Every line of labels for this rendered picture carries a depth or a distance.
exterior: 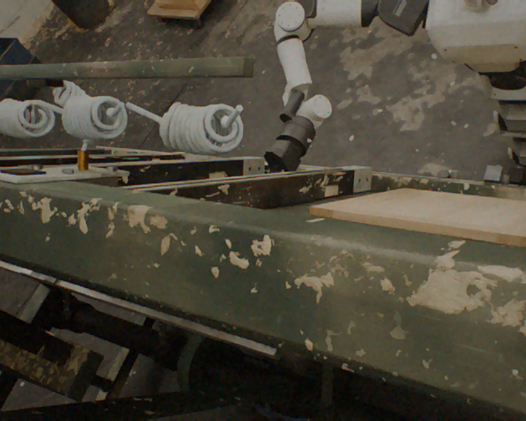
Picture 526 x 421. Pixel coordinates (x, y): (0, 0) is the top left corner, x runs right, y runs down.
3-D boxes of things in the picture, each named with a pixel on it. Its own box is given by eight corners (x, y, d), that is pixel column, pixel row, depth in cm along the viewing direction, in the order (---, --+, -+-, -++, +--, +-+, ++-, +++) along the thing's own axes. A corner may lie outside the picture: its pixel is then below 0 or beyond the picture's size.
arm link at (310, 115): (299, 150, 152) (315, 121, 157) (322, 139, 143) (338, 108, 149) (268, 124, 149) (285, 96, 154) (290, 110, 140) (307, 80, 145)
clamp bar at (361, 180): (376, 190, 170) (382, 112, 166) (19, 258, 73) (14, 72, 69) (346, 187, 175) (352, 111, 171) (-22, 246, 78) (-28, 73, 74)
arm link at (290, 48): (282, 79, 148) (264, 12, 150) (290, 88, 158) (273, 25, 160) (320, 66, 145) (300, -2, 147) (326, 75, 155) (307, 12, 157)
